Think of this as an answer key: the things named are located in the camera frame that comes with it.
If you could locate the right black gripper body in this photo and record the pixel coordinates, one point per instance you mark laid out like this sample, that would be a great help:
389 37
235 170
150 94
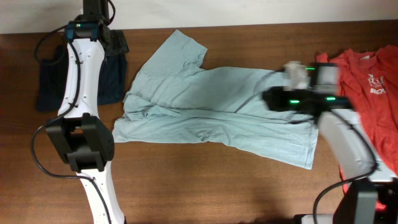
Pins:
297 100

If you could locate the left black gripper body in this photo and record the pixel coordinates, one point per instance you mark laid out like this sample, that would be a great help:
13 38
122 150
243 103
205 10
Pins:
120 46

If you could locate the light blue t-shirt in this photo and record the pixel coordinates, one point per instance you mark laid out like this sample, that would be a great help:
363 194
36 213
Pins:
174 100

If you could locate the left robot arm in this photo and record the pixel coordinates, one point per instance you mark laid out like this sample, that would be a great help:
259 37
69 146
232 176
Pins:
77 133

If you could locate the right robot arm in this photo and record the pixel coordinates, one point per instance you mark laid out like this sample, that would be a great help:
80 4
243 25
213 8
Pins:
372 187

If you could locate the folded dark navy garment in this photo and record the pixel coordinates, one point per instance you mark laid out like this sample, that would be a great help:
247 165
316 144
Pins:
53 77

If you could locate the red t-shirt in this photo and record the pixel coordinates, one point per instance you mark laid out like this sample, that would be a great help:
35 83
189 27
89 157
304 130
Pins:
369 80

